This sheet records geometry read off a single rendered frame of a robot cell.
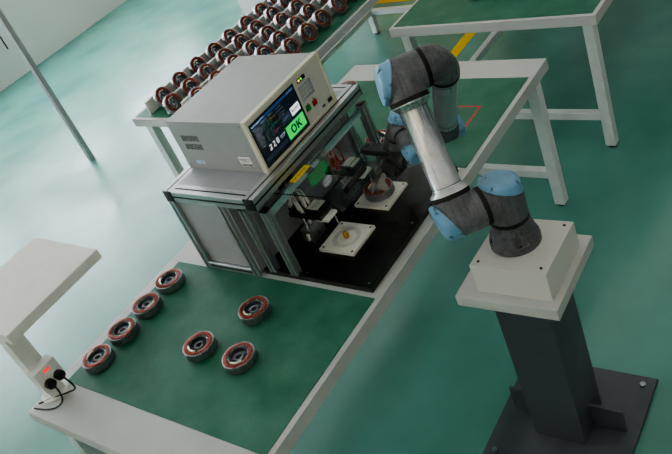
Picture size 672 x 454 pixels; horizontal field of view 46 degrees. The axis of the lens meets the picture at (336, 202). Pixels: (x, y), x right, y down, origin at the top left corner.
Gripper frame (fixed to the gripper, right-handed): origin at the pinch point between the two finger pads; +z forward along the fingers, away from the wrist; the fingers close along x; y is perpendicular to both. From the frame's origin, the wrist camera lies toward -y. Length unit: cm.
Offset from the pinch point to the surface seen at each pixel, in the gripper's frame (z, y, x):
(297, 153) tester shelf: -16.6, -23.9, -20.0
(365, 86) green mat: 37, -46, 77
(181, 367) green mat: 23, -21, -89
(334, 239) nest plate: 8.6, -2.6, -26.3
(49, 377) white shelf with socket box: 31, -57, -113
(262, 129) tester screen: -28, -34, -27
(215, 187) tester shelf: -7, -42, -42
